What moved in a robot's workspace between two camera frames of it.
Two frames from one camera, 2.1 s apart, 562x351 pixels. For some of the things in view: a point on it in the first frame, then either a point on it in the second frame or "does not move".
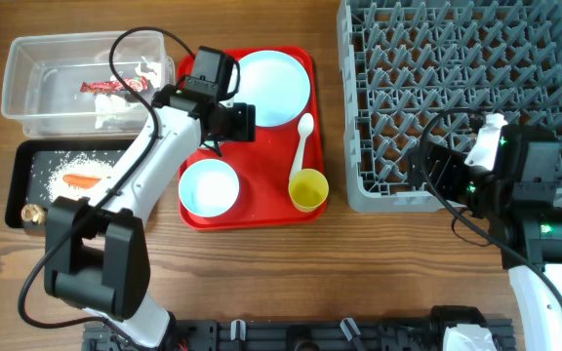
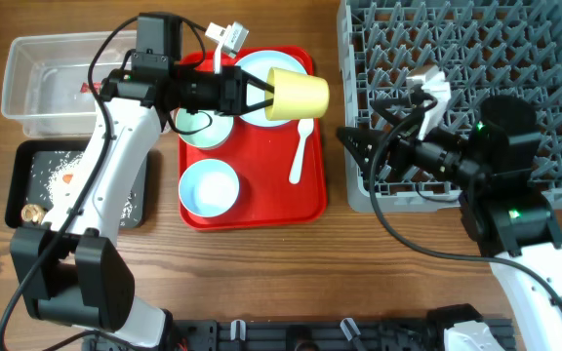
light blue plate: x=276 y=84 does not move
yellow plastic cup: x=307 y=189 to x=296 y=96
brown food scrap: x=35 y=214 does not move
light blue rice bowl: x=209 y=188 does not move
